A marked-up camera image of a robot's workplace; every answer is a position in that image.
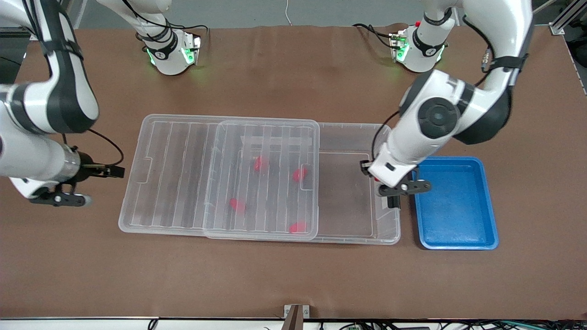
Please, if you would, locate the blue plastic tray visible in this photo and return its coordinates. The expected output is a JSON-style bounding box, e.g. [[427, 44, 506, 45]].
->
[[410, 156, 499, 251]]

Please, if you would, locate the brown table mat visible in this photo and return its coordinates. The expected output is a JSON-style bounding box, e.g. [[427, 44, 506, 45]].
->
[[0, 25, 587, 320]]

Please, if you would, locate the black left base cable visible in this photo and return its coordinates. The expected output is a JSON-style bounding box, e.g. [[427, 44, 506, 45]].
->
[[352, 22, 396, 49]]

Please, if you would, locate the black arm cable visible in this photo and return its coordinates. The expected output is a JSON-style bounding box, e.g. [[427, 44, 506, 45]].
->
[[371, 14, 496, 159], [25, 0, 125, 167]]

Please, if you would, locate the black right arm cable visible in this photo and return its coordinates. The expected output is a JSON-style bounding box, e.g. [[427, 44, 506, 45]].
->
[[25, 0, 125, 167]]

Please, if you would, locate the black right base cable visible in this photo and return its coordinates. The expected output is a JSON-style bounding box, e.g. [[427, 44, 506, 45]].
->
[[133, 9, 210, 38]]

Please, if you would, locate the black base cable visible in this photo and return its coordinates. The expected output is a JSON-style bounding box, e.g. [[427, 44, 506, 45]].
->
[[133, 9, 210, 38], [352, 22, 396, 49]]

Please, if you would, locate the grey metal table bracket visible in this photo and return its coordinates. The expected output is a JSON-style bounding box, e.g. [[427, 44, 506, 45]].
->
[[283, 304, 310, 330]]

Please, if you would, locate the clear plastic storage box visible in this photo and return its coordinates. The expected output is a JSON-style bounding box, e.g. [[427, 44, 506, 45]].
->
[[184, 118, 401, 245]]

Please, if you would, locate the clear ribbed plastic lid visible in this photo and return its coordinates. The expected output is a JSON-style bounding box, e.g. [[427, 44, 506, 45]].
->
[[118, 114, 321, 241]]

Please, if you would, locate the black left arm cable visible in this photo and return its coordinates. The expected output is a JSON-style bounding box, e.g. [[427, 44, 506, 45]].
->
[[371, 14, 496, 159]]

